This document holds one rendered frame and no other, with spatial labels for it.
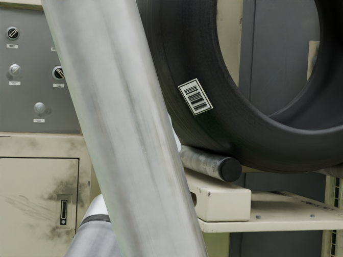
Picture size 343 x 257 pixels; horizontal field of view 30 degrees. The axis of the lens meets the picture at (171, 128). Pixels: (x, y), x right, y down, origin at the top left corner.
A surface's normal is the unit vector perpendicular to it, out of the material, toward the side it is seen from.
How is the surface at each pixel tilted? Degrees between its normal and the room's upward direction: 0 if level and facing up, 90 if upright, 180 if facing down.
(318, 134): 101
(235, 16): 90
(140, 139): 93
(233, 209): 90
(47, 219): 90
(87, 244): 36
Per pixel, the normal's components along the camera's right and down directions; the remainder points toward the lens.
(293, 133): 0.29, 0.25
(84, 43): -0.20, 0.27
